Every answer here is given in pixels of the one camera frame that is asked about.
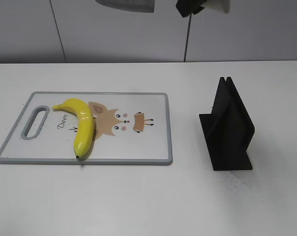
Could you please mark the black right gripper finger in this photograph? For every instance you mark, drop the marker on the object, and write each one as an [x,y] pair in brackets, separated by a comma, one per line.
[188,7]

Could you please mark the white-handled kitchen knife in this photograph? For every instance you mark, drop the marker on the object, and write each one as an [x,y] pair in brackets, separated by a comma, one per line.
[147,6]

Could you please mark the yellow plastic banana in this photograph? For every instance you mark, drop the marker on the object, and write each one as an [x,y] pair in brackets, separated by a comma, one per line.
[85,129]

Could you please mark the black knife stand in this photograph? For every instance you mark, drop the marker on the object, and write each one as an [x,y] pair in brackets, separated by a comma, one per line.
[228,129]

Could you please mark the white grey-rimmed cutting board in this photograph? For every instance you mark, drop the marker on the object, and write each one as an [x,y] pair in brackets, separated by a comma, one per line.
[131,128]

